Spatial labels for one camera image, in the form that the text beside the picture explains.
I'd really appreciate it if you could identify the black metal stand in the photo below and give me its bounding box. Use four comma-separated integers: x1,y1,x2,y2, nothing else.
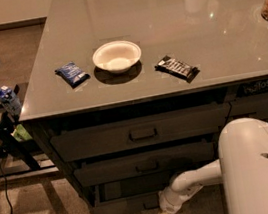
0,44,60,190

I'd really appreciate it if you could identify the green packet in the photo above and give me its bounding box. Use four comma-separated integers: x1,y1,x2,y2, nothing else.
12,124,32,142

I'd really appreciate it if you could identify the black candy bar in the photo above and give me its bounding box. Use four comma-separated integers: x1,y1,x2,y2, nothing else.
155,55,199,82

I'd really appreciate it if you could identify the drawer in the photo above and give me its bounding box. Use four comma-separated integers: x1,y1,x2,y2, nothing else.
229,93,268,121
89,170,175,214
50,103,230,162
74,142,214,187

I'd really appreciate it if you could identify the white bowl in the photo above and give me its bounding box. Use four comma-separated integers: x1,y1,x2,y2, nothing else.
92,40,142,74

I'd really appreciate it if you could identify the blue snack packet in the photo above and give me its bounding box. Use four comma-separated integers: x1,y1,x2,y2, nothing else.
54,62,91,88

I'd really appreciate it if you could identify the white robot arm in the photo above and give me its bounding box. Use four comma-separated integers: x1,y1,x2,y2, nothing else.
158,118,268,214

